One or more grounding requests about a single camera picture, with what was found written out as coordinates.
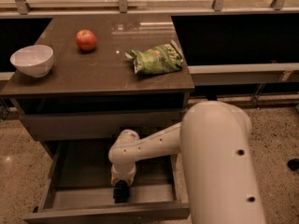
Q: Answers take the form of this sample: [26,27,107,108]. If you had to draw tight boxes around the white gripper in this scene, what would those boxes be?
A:
[111,165,136,200]

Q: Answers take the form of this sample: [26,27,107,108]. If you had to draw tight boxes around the dark blueberry rxbar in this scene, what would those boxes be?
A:
[114,180,128,203]

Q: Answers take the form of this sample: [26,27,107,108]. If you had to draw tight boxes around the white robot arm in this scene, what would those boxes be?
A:
[108,101,266,224]

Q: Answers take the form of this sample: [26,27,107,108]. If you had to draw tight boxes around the open middle drawer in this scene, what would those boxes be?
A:
[23,140,190,224]

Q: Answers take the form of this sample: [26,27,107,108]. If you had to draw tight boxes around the closed top drawer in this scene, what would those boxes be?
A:
[21,109,183,141]

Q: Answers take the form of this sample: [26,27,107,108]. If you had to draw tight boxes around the grey drawer cabinet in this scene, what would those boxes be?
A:
[0,14,196,224]

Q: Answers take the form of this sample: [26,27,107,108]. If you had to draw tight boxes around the green chip bag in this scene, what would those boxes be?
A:
[125,40,183,75]

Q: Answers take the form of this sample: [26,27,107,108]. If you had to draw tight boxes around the red apple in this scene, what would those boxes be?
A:
[76,30,97,51]

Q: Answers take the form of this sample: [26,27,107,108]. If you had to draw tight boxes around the white bowl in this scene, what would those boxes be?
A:
[10,45,54,77]

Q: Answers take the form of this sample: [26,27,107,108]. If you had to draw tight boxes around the small black floor object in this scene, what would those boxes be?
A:
[287,159,299,171]

